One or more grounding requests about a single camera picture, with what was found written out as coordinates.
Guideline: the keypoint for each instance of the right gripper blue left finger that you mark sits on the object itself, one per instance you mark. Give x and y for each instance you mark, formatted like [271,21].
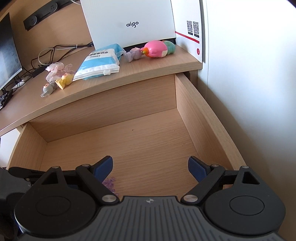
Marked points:
[102,168]

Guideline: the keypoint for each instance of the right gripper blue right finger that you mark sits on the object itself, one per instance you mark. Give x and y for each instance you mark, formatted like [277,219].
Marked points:
[198,169]

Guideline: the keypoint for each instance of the black wall power strip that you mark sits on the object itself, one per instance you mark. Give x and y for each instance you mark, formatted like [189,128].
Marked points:
[44,12]

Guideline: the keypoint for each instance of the black computer monitor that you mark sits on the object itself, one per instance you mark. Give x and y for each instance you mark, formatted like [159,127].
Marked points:
[10,64]

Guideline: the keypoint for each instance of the white aigo computer case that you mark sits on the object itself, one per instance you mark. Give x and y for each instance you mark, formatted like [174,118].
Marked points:
[128,23]

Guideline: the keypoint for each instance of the green round toy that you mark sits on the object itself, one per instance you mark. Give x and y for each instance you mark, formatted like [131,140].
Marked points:
[170,47]

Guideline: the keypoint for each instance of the white box with QR codes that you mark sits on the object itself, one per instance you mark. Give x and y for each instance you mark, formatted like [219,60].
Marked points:
[189,27]

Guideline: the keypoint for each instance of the yellow small figurine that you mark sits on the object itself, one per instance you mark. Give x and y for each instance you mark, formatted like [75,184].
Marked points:
[65,80]

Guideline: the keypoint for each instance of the purple small figurine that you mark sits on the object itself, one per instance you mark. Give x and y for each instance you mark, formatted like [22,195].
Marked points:
[133,54]

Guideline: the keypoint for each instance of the pink round toy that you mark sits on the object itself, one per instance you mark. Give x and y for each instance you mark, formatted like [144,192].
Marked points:
[155,49]

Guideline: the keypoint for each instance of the grey small figurine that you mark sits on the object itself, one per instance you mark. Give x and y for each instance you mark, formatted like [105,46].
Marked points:
[48,89]

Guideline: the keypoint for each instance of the wooden drawer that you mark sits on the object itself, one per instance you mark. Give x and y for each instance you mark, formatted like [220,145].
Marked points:
[149,128]

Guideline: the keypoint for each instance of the purple bead snowflake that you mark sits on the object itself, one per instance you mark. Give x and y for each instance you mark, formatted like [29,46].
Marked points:
[109,183]

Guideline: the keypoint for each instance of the black keyboard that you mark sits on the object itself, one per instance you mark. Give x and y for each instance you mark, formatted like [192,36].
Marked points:
[5,98]

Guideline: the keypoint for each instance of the blue white tissue pack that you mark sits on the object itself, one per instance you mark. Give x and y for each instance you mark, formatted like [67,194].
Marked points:
[101,62]

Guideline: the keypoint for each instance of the black power adapter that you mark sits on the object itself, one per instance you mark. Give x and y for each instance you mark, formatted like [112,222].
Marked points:
[38,71]

